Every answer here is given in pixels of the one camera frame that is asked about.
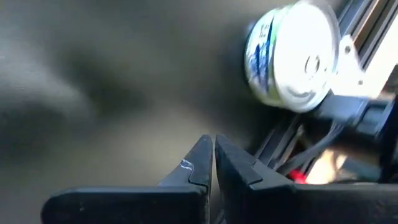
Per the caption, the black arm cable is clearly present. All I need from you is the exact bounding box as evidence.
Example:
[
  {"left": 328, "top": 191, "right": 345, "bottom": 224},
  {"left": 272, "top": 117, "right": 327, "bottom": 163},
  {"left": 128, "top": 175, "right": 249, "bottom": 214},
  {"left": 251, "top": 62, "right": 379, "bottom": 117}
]
[{"left": 276, "top": 121, "right": 346, "bottom": 175}]

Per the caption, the green white label can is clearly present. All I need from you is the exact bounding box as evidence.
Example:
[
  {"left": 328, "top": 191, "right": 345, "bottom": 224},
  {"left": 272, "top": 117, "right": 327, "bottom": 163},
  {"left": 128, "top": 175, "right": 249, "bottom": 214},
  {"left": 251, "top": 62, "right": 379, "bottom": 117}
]
[{"left": 244, "top": 0, "right": 341, "bottom": 113}]

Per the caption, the red cable connector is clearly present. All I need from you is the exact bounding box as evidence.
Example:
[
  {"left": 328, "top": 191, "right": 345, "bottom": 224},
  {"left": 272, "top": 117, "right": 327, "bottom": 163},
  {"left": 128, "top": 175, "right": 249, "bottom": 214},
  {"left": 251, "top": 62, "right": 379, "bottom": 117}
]
[{"left": 287, "top": 169, "right": 308, "bottom": 185}]

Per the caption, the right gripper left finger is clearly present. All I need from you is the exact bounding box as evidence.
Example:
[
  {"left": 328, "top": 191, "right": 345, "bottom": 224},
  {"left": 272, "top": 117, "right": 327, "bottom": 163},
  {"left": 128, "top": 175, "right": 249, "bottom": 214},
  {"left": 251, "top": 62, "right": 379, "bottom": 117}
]
[{"left": 40, "top": 134, "right": 215, "bottom": 224}]

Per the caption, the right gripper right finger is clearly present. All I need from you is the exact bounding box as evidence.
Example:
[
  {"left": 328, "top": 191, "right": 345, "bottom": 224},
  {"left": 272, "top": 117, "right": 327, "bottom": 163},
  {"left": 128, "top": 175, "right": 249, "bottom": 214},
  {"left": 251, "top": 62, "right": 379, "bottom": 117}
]
[{"left": 215, "top": 134, "right": 398, "bottom": 224}]

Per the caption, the silver frame bracket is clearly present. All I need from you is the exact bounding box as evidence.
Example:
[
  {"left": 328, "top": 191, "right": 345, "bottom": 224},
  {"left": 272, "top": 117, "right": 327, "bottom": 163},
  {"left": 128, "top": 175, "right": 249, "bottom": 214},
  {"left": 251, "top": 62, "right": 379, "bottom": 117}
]
[{"left": 328, "top": 34, "right": 379, "bottom": 98}]

